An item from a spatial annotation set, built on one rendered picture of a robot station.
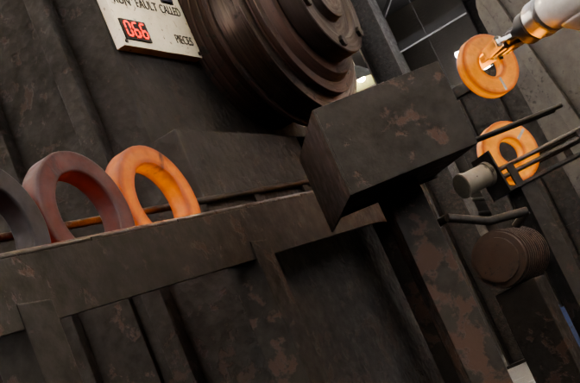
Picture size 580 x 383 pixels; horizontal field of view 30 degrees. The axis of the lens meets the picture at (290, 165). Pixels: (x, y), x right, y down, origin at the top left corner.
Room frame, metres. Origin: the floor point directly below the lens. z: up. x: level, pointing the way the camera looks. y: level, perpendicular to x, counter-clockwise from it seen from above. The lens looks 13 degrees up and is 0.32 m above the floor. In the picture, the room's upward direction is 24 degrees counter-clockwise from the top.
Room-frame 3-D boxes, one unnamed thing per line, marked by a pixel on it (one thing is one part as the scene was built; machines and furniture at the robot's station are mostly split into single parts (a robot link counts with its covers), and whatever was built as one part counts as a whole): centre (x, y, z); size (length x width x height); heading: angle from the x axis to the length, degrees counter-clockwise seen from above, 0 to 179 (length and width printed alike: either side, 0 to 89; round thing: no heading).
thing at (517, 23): (2.37, -0.61, 0.91); 0.09 x 0.08 x 0.07; 30
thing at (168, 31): (1.96, 0.14, 1.15); 0.26 x 0.02 x 0.18; 154
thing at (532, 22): (2.31, -0.64, 0.91); 0.09 x 0.06 x 0.09; 120
